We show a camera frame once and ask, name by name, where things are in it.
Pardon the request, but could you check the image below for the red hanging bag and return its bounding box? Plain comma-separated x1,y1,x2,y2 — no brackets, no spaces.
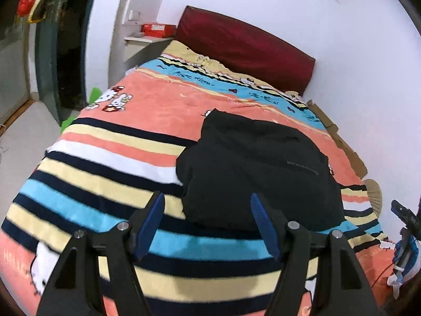
17,0,51,23

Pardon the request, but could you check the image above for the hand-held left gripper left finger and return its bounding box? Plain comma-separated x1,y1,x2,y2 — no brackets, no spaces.
36,191,166,316

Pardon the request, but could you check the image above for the green plastic object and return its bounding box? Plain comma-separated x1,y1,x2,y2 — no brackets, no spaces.
61,87,103,129

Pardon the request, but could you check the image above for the blue white object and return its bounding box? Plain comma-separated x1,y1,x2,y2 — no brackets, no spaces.
387,234,421,290

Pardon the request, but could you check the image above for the dark red headboard cushion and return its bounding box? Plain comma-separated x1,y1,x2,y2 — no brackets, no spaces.
174,6,315,96

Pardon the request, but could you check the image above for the white wall shelf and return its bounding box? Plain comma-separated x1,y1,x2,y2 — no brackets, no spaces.
124,34,173,73

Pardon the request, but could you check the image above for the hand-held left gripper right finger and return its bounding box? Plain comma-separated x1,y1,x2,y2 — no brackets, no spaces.
250,194,379,316

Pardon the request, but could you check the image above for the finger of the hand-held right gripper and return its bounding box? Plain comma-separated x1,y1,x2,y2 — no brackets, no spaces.
391,200,421,236

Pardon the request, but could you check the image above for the striped cartoon printed blanket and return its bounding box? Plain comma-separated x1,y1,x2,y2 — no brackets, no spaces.
0,39,395,316

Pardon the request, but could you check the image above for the black hooded jacket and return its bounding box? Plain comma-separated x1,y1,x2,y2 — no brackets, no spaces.
176,108,346,233

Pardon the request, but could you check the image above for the brown cardboard sheet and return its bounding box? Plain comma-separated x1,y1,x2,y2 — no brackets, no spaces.
306,100,368,177

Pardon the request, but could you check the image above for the beige woven fan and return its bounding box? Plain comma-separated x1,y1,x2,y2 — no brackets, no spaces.
362,179,384,214

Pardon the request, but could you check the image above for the red flat box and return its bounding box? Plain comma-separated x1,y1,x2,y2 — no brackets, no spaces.
141,23,176,38

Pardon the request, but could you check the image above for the dark green door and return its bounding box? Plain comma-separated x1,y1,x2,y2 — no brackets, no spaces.
34,0,102,124

